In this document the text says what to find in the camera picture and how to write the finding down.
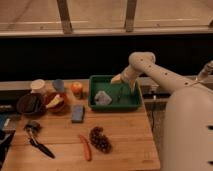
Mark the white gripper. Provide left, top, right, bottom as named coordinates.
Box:
left=110, top=66, right=137, bottom=93

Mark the orange red apple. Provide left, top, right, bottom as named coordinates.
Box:
left=70, top=82, right=83, bottom=94

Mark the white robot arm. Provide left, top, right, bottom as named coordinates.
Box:
left=111, top=52, right=213, bottom=171

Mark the green plastic tray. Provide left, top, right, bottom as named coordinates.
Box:
left=88, top=75, right=142, bottom=112

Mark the small metal can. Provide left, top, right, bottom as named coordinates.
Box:
left=74, top=92, right=83, bottom=99

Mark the blue sponge on table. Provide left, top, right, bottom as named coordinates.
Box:
left=71, top=105, right=84, bottom=123

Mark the dark grape bunch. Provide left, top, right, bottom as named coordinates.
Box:
left=89, top=127, right=112, bottom=154

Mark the blue cup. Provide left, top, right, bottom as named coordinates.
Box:
left=52, top=79, right=65, bottom=93

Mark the red bowl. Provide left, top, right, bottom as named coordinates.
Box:
left=44, top=92, right=69, bottom=113

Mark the yellow banana in bowl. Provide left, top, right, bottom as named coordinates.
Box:
left=46, top=95, right=63, bottom=108

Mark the orange carrot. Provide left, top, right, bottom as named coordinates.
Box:
left=79, top=135, right=92, bottom=161

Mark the white faucet fixture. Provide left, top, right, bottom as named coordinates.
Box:
left=196, top=60, right=213, bottom=82

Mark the white cup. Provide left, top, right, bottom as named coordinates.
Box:
left=30, top=79, right=47, bottom=95

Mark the dark brown bowl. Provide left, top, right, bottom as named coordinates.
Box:
left=16, top=93, right=46, bottom=116

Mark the black handled can opener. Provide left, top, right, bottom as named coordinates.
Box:
left=24, top=120, right=55, bottom=159

